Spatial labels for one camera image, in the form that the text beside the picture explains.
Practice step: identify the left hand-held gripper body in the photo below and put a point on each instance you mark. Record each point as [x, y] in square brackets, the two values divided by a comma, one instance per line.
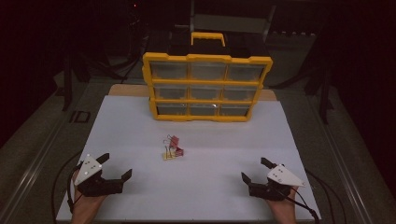
[93, 186]

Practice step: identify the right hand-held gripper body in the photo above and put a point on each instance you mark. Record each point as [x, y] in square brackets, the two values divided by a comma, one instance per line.
[271, 189]

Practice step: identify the yellow binder clip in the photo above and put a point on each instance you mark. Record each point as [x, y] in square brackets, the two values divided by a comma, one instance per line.
[169, 156]

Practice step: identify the small red binder clip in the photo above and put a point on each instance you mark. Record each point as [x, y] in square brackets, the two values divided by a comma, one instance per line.
[179, 152]

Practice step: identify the large pink binder clip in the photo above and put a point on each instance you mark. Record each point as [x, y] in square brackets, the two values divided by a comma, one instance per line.
[174, 141]

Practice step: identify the clear plastic organizer drawer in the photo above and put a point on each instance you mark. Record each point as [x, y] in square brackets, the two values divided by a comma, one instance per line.
[244, 72]

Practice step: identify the yellow drawer organizer cabinet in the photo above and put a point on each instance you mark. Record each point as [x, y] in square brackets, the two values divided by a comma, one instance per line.
[205, 58]

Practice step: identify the person's left hand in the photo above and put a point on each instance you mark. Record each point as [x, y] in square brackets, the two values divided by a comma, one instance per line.
[84, 203]

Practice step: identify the person's right hand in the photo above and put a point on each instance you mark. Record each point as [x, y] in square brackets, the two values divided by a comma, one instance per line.
[285, 207]

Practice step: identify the white table sheet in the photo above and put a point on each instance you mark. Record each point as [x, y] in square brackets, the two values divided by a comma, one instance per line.
[205, 186]

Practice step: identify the black metal stand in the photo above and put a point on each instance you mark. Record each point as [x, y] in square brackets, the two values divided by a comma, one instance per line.
[67, 81]
[323, 93]

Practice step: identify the grid of clear bins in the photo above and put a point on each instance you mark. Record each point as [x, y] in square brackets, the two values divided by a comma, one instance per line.
[170, 71]

